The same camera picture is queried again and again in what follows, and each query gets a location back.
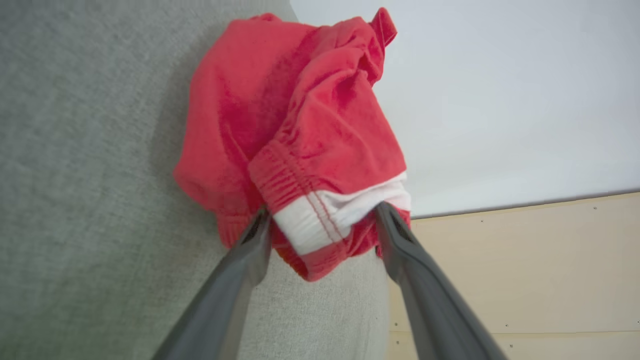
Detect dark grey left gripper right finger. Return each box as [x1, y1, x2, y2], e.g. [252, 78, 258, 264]
[375, 201, 508, 360]

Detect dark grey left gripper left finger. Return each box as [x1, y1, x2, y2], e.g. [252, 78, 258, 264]
[152, 206, 273, 360]

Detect red shorts with white stripes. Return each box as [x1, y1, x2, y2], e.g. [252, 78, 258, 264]
[172, 7, 412, 282]

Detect grey fabric sofa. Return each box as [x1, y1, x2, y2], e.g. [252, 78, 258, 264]
[0, 0, 391, 360]

